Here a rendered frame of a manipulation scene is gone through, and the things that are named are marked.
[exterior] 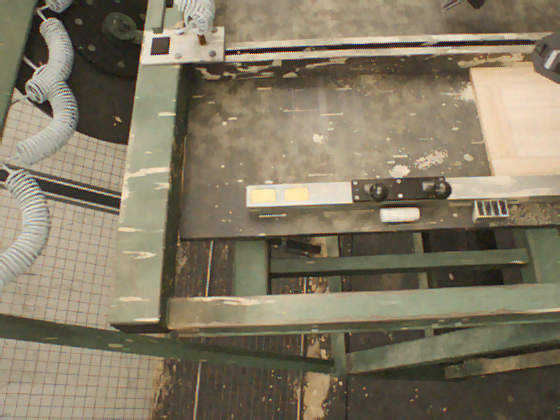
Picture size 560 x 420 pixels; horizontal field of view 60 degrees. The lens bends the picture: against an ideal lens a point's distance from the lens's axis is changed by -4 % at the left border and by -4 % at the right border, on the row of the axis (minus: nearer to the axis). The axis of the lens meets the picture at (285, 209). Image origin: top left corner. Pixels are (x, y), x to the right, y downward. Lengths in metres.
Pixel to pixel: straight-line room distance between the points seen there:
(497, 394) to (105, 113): 2.00
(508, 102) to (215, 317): 0.83
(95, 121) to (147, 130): 0.46
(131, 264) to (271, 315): 0.28
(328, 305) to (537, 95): 0.73
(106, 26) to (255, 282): 1.00
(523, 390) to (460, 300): 1.48
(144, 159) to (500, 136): 0.79
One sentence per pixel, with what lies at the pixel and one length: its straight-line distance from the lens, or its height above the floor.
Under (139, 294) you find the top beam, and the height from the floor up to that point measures 1.83.
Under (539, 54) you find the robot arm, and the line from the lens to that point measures 0.74.
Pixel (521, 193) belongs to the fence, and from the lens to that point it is 1.15.
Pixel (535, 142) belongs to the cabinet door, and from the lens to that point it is 1.26.
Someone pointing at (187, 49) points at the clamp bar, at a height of 1.79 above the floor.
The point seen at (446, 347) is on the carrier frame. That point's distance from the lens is 1.70.
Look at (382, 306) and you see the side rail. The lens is 0.98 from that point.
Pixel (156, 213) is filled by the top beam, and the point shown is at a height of 1.82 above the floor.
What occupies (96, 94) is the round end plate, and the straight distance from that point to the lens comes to 1.62.
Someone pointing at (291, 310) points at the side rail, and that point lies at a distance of 0.97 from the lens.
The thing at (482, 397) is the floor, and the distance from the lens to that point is 2.57.
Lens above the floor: 2.15
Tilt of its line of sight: 33 degrees down
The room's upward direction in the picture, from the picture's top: 74 degrees counter-clockwise
